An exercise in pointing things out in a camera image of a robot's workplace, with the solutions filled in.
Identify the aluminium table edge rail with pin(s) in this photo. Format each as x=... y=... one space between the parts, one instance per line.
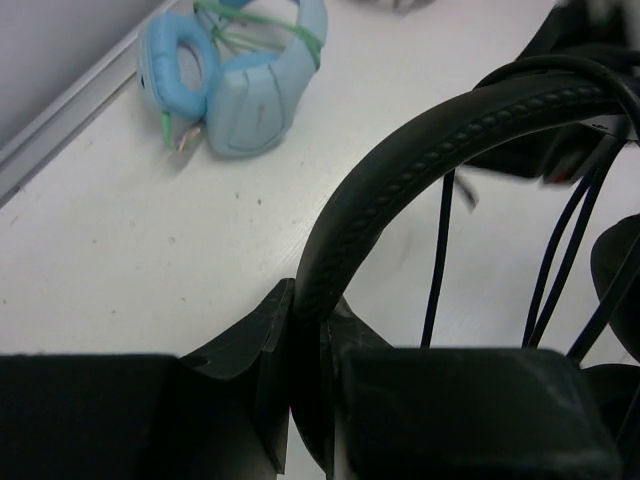
x=61 y=61

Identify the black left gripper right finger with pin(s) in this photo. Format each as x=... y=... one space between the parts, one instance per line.
x=456 y=413

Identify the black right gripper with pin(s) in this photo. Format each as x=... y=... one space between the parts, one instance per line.
x=605 y=31

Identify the light blue headphones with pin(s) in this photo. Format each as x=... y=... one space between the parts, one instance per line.
x=229 y=74

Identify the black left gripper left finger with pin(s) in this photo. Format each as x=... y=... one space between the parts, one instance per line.
x=220 y=412

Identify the black headset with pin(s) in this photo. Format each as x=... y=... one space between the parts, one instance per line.
x=521 y=98

